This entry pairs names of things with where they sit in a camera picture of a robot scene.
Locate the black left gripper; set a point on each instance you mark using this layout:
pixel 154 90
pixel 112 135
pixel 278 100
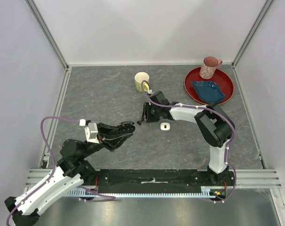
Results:
pixel 112 143

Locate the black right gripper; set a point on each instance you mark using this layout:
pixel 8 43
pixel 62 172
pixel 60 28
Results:
pixel 146 116

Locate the white earbud charging case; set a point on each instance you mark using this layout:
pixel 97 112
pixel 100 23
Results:
pixel 165 126

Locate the black clip object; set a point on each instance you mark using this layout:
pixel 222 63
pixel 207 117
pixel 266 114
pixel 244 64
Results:
pixel 126 127

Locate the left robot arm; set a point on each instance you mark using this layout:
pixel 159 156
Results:
pixel 71 171

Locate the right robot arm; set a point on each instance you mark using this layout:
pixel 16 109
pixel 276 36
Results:
pixel 215 126

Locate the yellow-green ceramic mug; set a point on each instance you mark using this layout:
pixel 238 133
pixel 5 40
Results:
pixel 142 82

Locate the blue leaf-shaped dish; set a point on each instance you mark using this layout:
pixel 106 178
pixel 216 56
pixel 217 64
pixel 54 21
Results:
pixel 208 91

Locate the pink patterned mug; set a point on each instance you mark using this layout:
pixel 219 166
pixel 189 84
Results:
pixel 210 64

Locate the red round tray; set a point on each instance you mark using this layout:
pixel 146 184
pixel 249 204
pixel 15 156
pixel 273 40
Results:
pixel 220 78

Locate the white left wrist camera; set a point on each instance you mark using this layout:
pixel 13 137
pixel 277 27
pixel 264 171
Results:
pixel 91 131

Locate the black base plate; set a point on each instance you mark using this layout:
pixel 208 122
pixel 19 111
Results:
pixel 155 180

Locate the light blue cable duct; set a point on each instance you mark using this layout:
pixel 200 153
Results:
pixel 89 193

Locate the left aluminium frame post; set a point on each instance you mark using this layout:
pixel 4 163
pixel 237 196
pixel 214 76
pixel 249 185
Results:
pixel 46 31

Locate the aluminium frame post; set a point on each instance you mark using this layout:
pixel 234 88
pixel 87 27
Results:
pixel 46 31
pixel 254 28

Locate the right aluminium frame post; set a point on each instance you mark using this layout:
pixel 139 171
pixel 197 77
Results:
pixel 254 28

